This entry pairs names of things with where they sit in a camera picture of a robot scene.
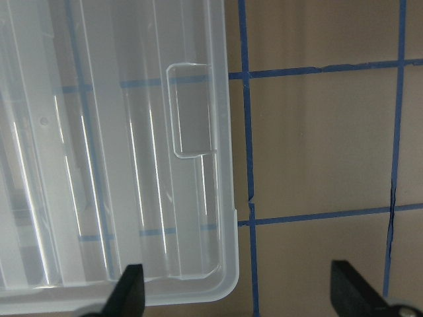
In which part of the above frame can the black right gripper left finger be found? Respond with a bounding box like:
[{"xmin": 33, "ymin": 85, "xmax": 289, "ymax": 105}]
[{"xmin": 99, "ymin": 264, "xmax": 145, "ymax": 317}]

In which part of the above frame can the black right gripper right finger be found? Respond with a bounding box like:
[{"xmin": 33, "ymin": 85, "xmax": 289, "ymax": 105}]
[{"xmin": 330, "ymin": 260, "xmax": 397, "ymax": 317}]

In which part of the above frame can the clear plastic box lid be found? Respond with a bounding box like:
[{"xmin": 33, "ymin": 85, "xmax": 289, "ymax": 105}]
[{"xmin": 1, "ymin": 1, "xmax": 239, "ymax": 315}]

